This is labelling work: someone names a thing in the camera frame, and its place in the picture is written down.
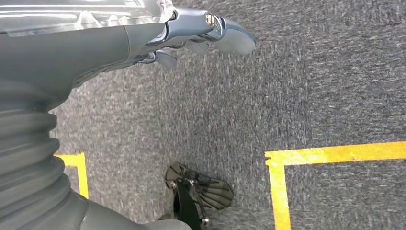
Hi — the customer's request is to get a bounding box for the yellow floor tape square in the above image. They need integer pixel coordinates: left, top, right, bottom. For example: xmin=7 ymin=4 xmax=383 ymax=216
xmin=265 ymin=141 xmax=406 ymax=230
xmin=54 ymin=153 xmax=90 ymax=200

